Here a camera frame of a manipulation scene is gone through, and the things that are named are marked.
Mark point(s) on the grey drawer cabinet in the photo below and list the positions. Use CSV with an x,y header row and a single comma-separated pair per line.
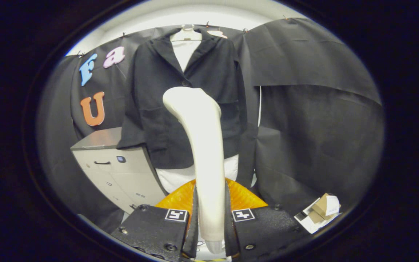
x,y
122,178

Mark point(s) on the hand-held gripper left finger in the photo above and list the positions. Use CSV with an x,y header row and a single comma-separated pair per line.
x,y
194,229

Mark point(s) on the black jacket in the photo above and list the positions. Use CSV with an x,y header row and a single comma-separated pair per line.
x,y
151,109

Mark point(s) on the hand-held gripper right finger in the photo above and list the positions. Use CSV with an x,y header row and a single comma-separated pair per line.
x,y
228,229

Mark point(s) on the black backdrop cloth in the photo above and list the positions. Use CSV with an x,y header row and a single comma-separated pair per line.
x,y
322,127

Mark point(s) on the flat white box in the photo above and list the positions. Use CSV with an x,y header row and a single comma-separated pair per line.
x,y
306,222

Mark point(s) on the white mannequin torso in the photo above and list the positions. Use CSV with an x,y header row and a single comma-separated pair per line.
x,y
175,178

